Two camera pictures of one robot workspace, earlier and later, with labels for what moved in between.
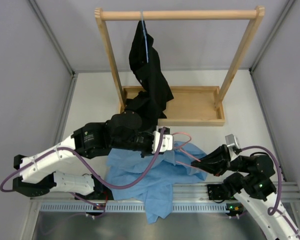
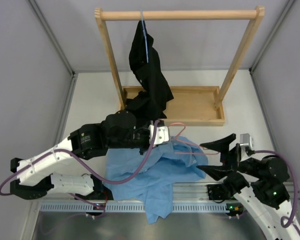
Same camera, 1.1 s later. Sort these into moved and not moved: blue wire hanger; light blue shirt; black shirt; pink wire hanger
Moved: pink wire hanger
Not moved: black shirt; light blue shirt; blue wire hanger
